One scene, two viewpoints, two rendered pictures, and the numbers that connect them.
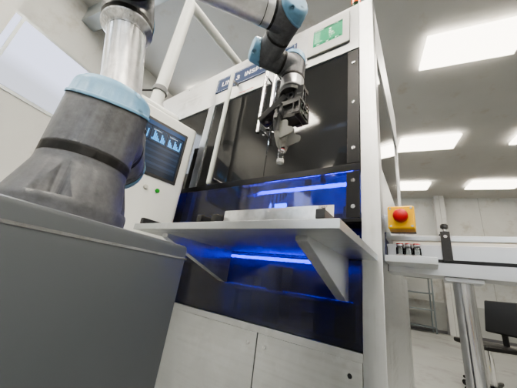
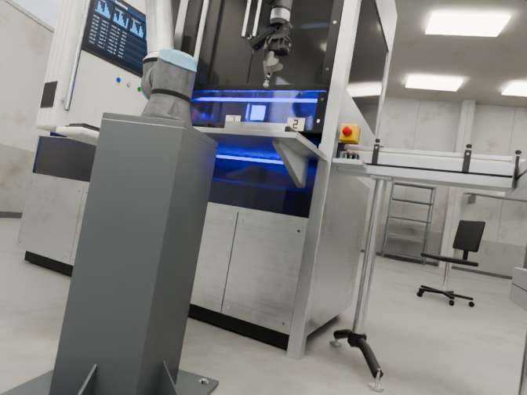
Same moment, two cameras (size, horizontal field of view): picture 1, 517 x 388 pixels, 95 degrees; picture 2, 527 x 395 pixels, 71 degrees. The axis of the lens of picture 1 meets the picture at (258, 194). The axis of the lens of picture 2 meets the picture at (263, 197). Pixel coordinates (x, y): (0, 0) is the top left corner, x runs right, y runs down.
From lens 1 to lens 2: 82 cm
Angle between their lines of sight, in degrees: 20
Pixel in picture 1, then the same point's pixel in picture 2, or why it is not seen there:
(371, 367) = (312, 225)
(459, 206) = (491, 117)
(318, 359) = (281, 224)
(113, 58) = (158, 12)
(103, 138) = (186, 88)
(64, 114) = (169, 76)
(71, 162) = (177, 102)
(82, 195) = (184, 117)
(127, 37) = not seen: outside the picture
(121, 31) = not seen: outside the picture
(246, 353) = (229, 226)
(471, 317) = (379, 199)
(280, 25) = not seen: outside the picture
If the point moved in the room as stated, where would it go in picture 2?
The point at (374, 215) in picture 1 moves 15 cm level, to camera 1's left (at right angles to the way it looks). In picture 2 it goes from (332, 128) to (299, 121)
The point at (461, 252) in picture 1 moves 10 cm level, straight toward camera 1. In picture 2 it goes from (383, 159) to (377, 154)
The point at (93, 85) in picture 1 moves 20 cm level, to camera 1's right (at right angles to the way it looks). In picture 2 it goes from (179, 59) to (247, 75)
